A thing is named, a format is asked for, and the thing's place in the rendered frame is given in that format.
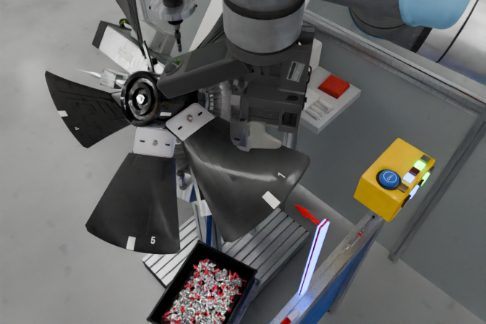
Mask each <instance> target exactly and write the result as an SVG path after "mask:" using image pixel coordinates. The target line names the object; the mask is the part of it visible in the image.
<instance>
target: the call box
mask: <svg viewBox="0 0 486 324"><path fill-rule="evenodd" d="M424 154H425V153H423V152H422V151H420V150H418V149H416V148H415V147H413V146H412V145H410V144H409V143H407V142H405V141H403V140H402V139H400V138H397V139H396V140H395V141H394V142H393V143H392V144H391V146H390V147H389V148H388V149H387V150H386V151H385V152H384V153H383V154H382V155H381V156H380V157H379V158H378V159H377V160H376V162H374V164H372V165H371V167H369V168H368V170H366V172H364V174H363V175H362V176H361V179H360V180H359V183H358V186H357V189H356V192H355V193H354V198H355V199H357V200H358V201H360V202H361V203H362V204H363V205H365V206H367V207H368V208H369V209H370V210H372V211H373V212H375V213H377V214H378V215H379V216H380V217H382V218H383V219H385V220H386V221H387V222H390V221H391V220H392V219H393V218H394V216H395V215H396V214H397V213H398V212H399V211H400V209H402V208H401V205H402V203H403V201H404V200H405V199H406V197H407V196H408V195H410V194H411V192H412V190H413V189H414V188H415V187H416V186H417V184H418V183H419V182H420V181H421V179H422V178H423V177H424V176H425V174H426V173H427V172H428V171H429V170H430V169H431V168H432V166H433V165H434V163H435V159H434V158H431V157H430V156H428V155H427V154H425V155H426V156H428V157H429V158H430V160H429V162H428V163H427V164H426V163H425V167H424V168H423V169H422V170H420V169H419V170H420V172H419V173H418V175H417V176H414V175H413V174H411V175H412V176H414V179H413V180H412V182H411V183H409V182H408V181H406V180H405V179H404V177H405V175H406V174H407V173H409V171H410V169H411V168H412V167H415V166H414V165H415V163H416V162H417V161H420V158H421V157H422V156H423V155H424ZM421 162H422V161H421ZM423 163H424V162H423ZM415 168H416V169H418V168H417V167H415ZM386 170H390V171H393V172H395V173H396V174H397V175H398V176H399V181H398V184H397V185H396V186H395V187H387V186H385V185H383V184H382V183H381V182H380V175H381V173H382V172H383V171H386ZM409 174H410V173H409ZM401 183H403V184H405V185H406V186H408V187H409V188H408V190H407V191H405V193H403V192H401V191H400V190H398V189H397V187H398V186H399V185H400V184H401Z"/></svg>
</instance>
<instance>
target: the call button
mask: <svg viewBox="0 0 486 324"><path fill-rule="evenodd" d="M398 181H399V176H398V175H397V174H396V173H395V172H393V171H390V170H386V171H383V172H382V173H381V175H380V182H381V183H382V184H383V185H385V186H387V187H395V186H396V185H397V184H398Z"/></svg>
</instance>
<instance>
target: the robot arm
mask: <svg viewBox="0 0 486 324"><path fill-rule="evenodd" d="M323 1H328V2H330V3H334V4H339V5H342V6H345V7H348V10H349V15H350V17H351V20H352V22H353V23H354V24H355V26H356V27H357V28H358V29H359V30H360V31H361V32H362V33H364V34H365V35H367V36H369V37H371V38H375V39H379V40H387V41H390V42H392V43H395V44H396V45H398V46H400V47H402V48H405V49H407V50H409V51H412V52H414V53H416V54H419V55H420V56H423V57H425V58H427V59H429V60H431V61H433V62H435V63H438V64H440V65H442V66H444V67H446V68H448V69H451V70H453V71H455V72H457V73H459V74H462V75H463V76H465V77H468V78H469V79H472V80H474V81H476V82H478V83H480V84H482V85H485V86H486V0H323ZM304 6H305V0H222V7H223V28H224V32H225V34H226V38H224V39H222V40H219V41H216V42H214V43H211V44H208V45H206V46H203V47H201V48H197V49H195V50H193V51H190V52H187V53H185V54H182V55H180V56H176V57H174V58H172V59H169V60H168V61H167V62H166V65H165V67H164V69H163V71H162V73H161V76H160V78H159V80H158V82H157V88H158V89H159V90H160V91H161V92H162V93H163V94H164V95H165V96H166V97H167V98H174V97H177V96H179V95H183V94H186V93H190V92H192V91H195V90H199V89H202V88H206V87H208V86H211V85H215V84H218V83H220V82H225V81H227V80H228V82H229V84H230V85H231V87H230V89H229V97H228V115H229V116H230V135H231V141H232V142H233V144H234V145H236V146H237V147H238V148H239V149H240V150H243V151H247V152H249V151H250V149H251V148H265V149H277V148H280V147H281V145H282V144H281V141H280V140H279V139H277V138H275V137H273V136H271V135H269V134H268V133H267V132H266V131H265V129H267V128H278V132H287V133H292V134H296V135H297V133H298V129H299V121H300V116H301V113H302V111H303V108H304V103H306V102H307V97H305V96H306V92H307V84H308V83H309V81H310V75H311V73H312V67H311V66H310V58H311V53H312V45H313V41H314V36H315V27H308V26H303V25H302V20H303V14H304ZM299 42H300V43H301V45H299ZM309 68H310V71H308V70H309ZM283 111H284V114H283Z"/></svg>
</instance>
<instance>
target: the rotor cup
mask: <svg viewBox="0 0 486 324"><path fill-rule="evenodd" d="M160 76H161V73H159V72H151V71H146V70H140V71H136V72H134V73H132V74H131V75H130V76H128V78H127V79H126V81H125V82H124V84H123V87H122V89H121V97H120V103H121V110H122V113H123V115H124V117H125V119H126V120H127V121H128V122H129V123H130V124H131V125H133V126H135V127H139V128H162V129H166V128H165V126H166V122H167V121H168V120H169V119H171V118H172V117H173V116H175V115H177V114H178V113H179V112H181V111H183V110H184V109H185V108H186V107H188V106H190V105H191V104H193V103H199V104H200V105H201V106H202V107H203V108H204V94H203V89H199V90H195V91H192V92H190V93H186V94H183V95H179V96H177V97H174V98H167V97H166V96H165V95H164V94H163V93H162V92H161V91H160V90H159V89H158V88H157V82H158V78H160ZM139 94H143V95H144V98H145V100H144V102H143V103H142V104H139V103H138V102H137V96H138V95H139ZM161 112H165V113H171V115H170V116H160V114H161Z"/></svg>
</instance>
